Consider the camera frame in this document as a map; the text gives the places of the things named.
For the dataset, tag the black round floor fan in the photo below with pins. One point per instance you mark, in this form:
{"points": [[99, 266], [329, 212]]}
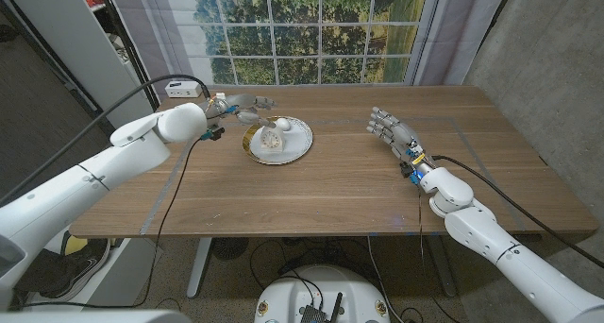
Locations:
{"points": [[229, 247]]}

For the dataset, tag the white table leg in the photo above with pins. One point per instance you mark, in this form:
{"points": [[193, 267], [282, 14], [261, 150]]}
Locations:
{"points": [[199, 266]]}

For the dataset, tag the black trouser leg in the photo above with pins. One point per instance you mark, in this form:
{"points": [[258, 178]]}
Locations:
{"points": [[42, 271]]}

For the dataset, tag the white kitchen timer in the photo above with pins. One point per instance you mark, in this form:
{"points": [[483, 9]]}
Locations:
{"points": [[272, 141]]}

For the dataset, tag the black torso computer module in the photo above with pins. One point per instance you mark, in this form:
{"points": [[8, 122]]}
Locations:
{"points": [[313, 313]]}

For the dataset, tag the white egg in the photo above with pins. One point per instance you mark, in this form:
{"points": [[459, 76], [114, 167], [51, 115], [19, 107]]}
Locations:
{"points": [[284, 124]]}

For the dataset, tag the printed window backdrop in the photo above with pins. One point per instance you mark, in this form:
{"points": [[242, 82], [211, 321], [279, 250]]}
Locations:
{"points": [[297, 35]]}

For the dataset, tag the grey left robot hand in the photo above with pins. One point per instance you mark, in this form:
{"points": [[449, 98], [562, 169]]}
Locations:
{"points": [[240, 103]]}

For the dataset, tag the white gold-rimmed paper plate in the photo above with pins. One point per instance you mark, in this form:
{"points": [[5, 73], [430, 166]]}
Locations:
{"points": [[297, 143]]}

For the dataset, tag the white floor platform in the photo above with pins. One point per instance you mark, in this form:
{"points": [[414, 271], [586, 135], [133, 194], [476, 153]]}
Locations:
{"points": [[127, 276]]}

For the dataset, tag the grey table leg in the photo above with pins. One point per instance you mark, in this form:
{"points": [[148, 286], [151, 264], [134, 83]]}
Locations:
{"points": [[442, 266]]}

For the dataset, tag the white power strip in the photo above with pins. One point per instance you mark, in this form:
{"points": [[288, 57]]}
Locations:
{"points": [[184, 90]]}

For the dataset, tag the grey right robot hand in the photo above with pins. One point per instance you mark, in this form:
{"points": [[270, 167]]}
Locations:
{"points": [[398, 136]]}

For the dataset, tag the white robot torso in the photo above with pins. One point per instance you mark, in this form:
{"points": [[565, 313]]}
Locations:
{"points": [[283, 294]]}

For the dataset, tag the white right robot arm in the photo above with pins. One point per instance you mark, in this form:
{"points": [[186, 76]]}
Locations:
{"points": [[495, 247]]}

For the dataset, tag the white cabinet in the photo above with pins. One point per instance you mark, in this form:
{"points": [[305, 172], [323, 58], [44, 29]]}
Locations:
{"points": [[71, 39]]}

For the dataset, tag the black sneaker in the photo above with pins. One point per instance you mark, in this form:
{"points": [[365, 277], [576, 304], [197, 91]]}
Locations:
{"points": [[82, 271]]}

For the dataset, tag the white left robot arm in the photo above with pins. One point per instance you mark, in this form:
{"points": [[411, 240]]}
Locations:
{"points": [[94, 181]]}

